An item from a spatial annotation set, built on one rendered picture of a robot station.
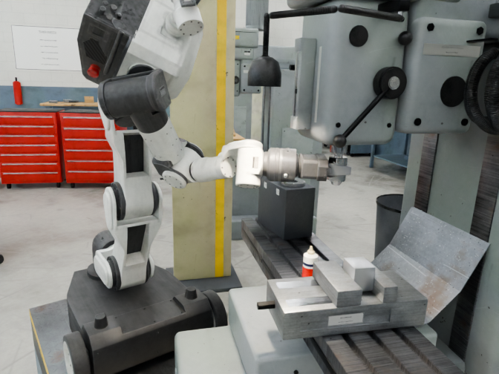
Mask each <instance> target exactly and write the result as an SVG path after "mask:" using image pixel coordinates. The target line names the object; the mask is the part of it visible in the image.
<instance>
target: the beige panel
mask: <svg viewBox="0 0 499 374"><path fill-rule="evenodd" d="M197 7H198V8H199V11H200V15H201V18H202V20H203V38H202V40H201V43H200V47H199V50H198V54H197V57H196V60H195V63H194V67H193V69H192V73H191V76H190V77H189V80H188V82H187V83H186V84H185V86H184V87H183V89H182V91H181V92H180V93H179V95H178V96H177V98H175V99H171V102H172V103H171V104H170V120H171V122H172V124H173V126H174V129H175V131H176V133H177V135H178V137H179V138H181V139H184V140H187V141H189V142H191V143H194V144H196V145H197V146H198V147H199V148H200V149H201V150H202V152H203V155H204V156H205V157H217V156H218V155H219V153H221V150H222V148H223V146H224V145H227V144H229V143H230V142H233V128H234V88H235V9H236V0H200V2H199V3H198V5H197ZM172 231H173V264H174V267H170V268H166V270H168V271H169V272H171V273H172V274H173V275H174V276H175V277H176V278H177V279H178V280H179V281H180V282H181V283H182V284H183V285H184V286H185V287H186V288H188V287H190V286H194V287H196V289H199V290H200V291H201V292H203V291H206V290H213V291H215V292H228V291H229V290H230V289H236V288H242V285H241V282H240V281H239V279H238V276H237V274H236V272H235V270H234V267H233V265H232V263H231V247H232V177H230V178H224V179H218V180H213V181H209V182H203V183H199V182H197V183H187V185H186V187H185V188H175V187H172Z"/></svg>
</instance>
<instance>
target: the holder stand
mask: <svg viewBox="0 0 499 374"><path fill-rule="evenodd" d="M315 191H316V188H315V187H313V186H310V185H308V184H306V183H305V181H304V180H300V179H296V178H295V181H294V183H292V182H286V184H284V182H279V181H269V180H268V179H267V177H265V176H262V177H261V184H260V187H259V193H258V221H259V222H260V223H262V224H263V225H264V226H266V227H267V228H268V229H269V230H271V231H272V232H274V233H275V234H276V235H278V236H279V237H280V238H281V239H282V240H290V239H296V238H300V237H309V236H312V230H313V212H314V201H315Z"/></svg>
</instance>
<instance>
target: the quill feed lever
mask: <svg viewBox="0 0 499 374"><path fill-rule="evenodd" d="M406 84H407V79H406V75H405V72H404V71H403V70H402V69H401V68H398V67H385V68H382V69H381V70H379V71H378V72H377V73H376V76H375V77H374V82H373V87H374V92H375V93H376V95H377V97H376V98H375V99H374V100H373V101H372V102H371V104H370V105H369V106H368V107H367V108H366V109H365V110H364V111H363V112H362V113H361V114H360V115H359V116H358V117H357V119H356V120H355V121H354V122H353V123H352V124H351V125H350V127H349V128H348V129H347V130H346V131H345V132H344V133H343V135H341V134H339V135H336V136H335V137H334V138H333V144H334V146H335V147H337V148H343V147H344V146H345V145H346V142H347V140H346V138H347V137H348V136H349V135H350V133H351V132H352V131H353V130H354V129H355V128H356V127H357V125H358V124H359V123H360V122H361V121H362V120H363V119H364V118H365V117H366V116H367V115H368V114H369V113H370V112H371V110H372V109H373V108H374V107H375V106H376V105H377V104H378V102H379V101H380V100H381V99H396V98H397V97H399V96H400V95H401V94H402V93H403V92H404V90H405V87H406Z"/></svg>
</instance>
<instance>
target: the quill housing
mask: <svg viewBox="0 0 499 374"><path fill-rule="evenodd" d="M385 2H387V1H383V0H331V1H328V2H326V3H324V4H320V5H319V6H317V7H324V6H331V5H336V6H337V7H338V6H339V5H341V4H345V5H350V6H354V7H362V8H367V9H372V10H377V9H378V4H382V3H385ZM403 16H404V19H403V20H402V22H395V21H390V20H385V19H376V18H371V17H366V16H358V15H353V14H348V13H340V12H339V11H338V10H337V12H336V13H330V14H323V15H322V14H320V15H312V16H304V18H303V28H302V37H304V38H315V39H316V58H315V70H314V80H313V102H312V113H311V124H310V129H298V132H299V133H300V134H301V135H302V136H304V137H307V138H310V139H312V140H315V141H318V142H321V143H324V144H326V145H334V144H333V138H334V137H335V136H336V135H339V134H341V135H343V133H344V132H345V131H346V130H347V129H348V128H349V127H350V125H351V124H352V123H353V122H354V121H355V120H356V119H357V117H358V116H359V115H360V114H361V113H362V112H363V111H364V110H365V109H366V108H367V107H368V106H369V105H370V104H371V102H372V101H373V100H374V99H375V98H376V97H377V95H376V93H375V92H374V87H373V82H374V77H375V76H376V73H377V72H378V71H379V70H381V69H382V68H385V67H398V68H401V69H402V63H403V57H404V50H405V45H401V44H400V43H399V42H398V36H399V35H400V34H401V32H403V31H407V26H408V11H407V12H404V13H403ZM398 99H399V97H397V98H396V99H381V100H380V101H379V102H378V104H377V105H376V106H375V107H374V108H373V109H372V110H371V112H370V113H369V114H368V115H367V116H366V117H365V118H364V119H363V120H362V121H361V122H360V123H359V124H358V125H357V127H356V128H355V129H354V130H353V131H352V132H351V133H350V135H349V136H348V137H347V138H346V140H347V142H346V145H384V144H386V143H388V142H390V141H391V140H392V138H393V136H394V129H395V122H396V116H397V105H398Z"/></svg>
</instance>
